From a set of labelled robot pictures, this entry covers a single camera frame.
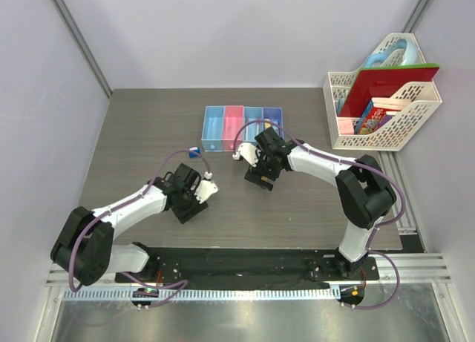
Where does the red folder board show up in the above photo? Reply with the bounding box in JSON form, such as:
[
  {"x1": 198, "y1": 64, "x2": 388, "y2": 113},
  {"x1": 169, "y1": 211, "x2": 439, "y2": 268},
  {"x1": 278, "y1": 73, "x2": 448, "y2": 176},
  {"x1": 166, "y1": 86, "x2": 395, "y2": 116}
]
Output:
[{"x1": 336, "y1": 63, "x2": 440, "y2": 117}]

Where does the pink sticky note block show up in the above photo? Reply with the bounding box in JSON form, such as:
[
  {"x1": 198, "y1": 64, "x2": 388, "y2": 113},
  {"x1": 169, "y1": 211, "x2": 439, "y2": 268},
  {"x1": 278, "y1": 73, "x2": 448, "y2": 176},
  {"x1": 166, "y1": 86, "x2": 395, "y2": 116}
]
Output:
[{"x1": 337, "y1": 117, "x2": 354, "y2": 135}]

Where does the pink drawer box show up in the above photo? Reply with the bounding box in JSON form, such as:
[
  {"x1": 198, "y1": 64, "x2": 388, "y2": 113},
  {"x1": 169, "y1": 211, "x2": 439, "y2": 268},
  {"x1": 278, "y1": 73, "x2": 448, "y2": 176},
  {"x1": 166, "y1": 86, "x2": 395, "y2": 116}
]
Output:
[{"x1": 222, "y1": 105, "x2": 244, "y2": 151}]

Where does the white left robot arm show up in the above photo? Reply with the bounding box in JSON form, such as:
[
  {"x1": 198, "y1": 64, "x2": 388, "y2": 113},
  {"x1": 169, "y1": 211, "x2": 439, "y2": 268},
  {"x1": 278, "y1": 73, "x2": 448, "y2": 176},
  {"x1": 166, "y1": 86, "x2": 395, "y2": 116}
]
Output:
[{"x1": 50, "y1": 164, "x2": 218, "y2": 286}]

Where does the colourful book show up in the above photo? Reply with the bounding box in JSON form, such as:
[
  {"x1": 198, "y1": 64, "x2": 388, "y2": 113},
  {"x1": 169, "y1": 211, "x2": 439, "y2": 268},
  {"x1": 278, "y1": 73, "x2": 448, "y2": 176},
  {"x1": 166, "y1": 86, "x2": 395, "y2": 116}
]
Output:
[{"x1": 355, "y1": 97, "x2": 393, "y2": 135}]

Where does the teal blue drawer box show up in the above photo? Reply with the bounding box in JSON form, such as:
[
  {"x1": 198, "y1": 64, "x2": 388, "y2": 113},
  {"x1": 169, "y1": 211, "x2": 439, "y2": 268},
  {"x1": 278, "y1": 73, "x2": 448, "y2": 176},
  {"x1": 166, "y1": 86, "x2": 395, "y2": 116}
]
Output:
[{"x1": 243, "y1": 107, "x2": 263, "y2": 145}]

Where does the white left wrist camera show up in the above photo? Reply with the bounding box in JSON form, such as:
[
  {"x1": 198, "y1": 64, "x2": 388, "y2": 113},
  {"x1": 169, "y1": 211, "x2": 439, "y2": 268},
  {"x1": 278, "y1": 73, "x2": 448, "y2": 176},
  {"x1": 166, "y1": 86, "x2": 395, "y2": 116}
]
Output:
[{"x1": 194, "y1": 171, "x2": 218, "y2": 204}]

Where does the small blue box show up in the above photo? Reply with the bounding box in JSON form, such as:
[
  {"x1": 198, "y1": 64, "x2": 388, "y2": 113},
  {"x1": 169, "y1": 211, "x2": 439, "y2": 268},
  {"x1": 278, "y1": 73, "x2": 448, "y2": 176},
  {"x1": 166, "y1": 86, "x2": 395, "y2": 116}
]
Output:
[{"x1": 189, "y1": 146, "x2": 201, "y2": 158}]

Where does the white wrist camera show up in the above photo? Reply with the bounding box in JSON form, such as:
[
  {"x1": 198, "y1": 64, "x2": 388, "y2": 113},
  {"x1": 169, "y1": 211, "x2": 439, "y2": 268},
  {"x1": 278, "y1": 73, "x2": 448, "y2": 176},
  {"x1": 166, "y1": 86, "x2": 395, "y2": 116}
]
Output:
[
  {"x1": 232, "y1": 142, "x2": 263, "y2": 168},
  {"x1": 194, "y1": 171, "x2": 218, "y2": 204}
]

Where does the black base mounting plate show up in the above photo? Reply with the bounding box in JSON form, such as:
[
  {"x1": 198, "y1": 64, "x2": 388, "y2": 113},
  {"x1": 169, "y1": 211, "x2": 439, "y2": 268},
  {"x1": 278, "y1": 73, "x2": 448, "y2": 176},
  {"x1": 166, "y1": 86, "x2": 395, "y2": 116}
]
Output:
[{"x1": 132, "y1": 245, "x2": 379, "y2": 283}]

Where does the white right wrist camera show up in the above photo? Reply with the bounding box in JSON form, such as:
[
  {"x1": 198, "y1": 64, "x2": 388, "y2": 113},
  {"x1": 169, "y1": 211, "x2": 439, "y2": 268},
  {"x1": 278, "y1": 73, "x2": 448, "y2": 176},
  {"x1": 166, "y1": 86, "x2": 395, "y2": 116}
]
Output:
[{"x1": 232, "y1": 142, "x2": 263, "y2": 168}]

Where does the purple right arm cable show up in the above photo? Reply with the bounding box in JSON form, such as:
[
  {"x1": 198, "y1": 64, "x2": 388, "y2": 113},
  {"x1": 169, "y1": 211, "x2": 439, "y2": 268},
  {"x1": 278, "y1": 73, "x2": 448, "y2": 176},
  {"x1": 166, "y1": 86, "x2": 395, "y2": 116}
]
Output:
[{"x1": 232, "y1": 119, "x2": 406, "y2": 310}]

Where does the light blue drawer box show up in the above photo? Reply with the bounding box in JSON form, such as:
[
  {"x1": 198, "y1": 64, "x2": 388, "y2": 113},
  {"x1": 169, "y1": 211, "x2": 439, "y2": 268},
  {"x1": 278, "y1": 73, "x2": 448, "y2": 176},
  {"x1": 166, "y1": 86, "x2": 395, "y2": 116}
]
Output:
[{"x1": 201, "y1": 106, "x2": 225, "y2": 152}]

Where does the white perforated file rack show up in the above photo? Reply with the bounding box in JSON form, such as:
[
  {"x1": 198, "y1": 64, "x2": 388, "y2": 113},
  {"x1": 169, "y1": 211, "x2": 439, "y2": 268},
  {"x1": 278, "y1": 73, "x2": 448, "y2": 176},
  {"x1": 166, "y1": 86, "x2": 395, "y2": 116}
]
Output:
[{"x1": 323, "y1": 33, "x2": 442, "y2": 151}]

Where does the white slotted cable duct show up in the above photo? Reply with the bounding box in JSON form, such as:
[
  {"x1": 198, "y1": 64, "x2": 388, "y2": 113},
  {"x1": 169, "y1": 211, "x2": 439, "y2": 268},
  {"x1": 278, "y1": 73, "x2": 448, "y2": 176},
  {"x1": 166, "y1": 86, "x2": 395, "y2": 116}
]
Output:
[{"x1": 62, "y1": 286, "x2": 341, "y2": 303}]

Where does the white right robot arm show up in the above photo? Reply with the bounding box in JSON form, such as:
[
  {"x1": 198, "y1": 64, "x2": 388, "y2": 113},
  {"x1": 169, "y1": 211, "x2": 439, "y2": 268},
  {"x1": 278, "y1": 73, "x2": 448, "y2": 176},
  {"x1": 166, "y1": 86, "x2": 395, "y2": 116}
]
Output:
[{"x1": 232, "y1": 128, "x2": 396, "y2": 279}]

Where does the purple drawer box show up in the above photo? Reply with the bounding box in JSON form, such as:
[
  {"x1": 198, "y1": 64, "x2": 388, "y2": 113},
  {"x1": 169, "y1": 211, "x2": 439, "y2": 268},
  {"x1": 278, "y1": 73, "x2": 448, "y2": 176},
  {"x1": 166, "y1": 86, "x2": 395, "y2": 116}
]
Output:
[{"x1": 263, "y1": 107, "x2": 284, "y2": 137}]

